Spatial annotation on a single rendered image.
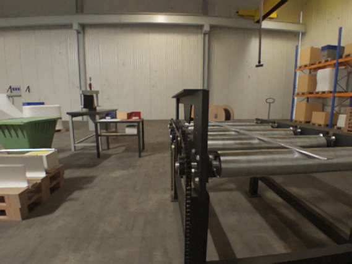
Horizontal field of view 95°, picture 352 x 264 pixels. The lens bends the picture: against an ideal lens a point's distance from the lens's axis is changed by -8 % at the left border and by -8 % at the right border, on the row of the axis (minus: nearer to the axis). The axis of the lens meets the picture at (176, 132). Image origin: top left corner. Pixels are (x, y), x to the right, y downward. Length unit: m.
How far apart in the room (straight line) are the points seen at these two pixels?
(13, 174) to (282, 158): 2.32
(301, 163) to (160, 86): 10.74
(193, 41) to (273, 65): 5.54
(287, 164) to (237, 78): 11.62
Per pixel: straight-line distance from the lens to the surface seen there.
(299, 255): 1.24
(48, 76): 13.46
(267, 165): 0.79
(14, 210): 2.31
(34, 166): 2.55
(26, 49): 14.46
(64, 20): 12.92
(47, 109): 7.66
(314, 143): 1.32
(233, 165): 0.73
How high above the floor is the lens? 1.12
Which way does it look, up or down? 10 degrees down
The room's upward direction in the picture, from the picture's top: straight up
